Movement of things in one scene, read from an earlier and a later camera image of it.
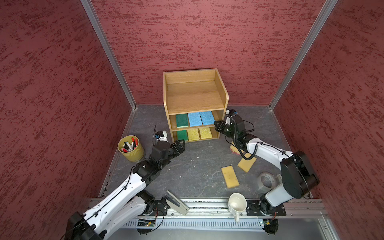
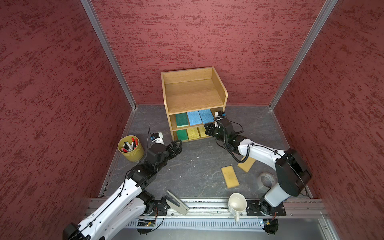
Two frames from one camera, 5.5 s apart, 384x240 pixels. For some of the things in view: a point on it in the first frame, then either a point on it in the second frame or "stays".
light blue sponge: x=207 y=118 stays
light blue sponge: x=194 y=119 stays
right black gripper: x=222 y=123 -> x=209 y=131
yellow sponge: x=205 y=133 stays
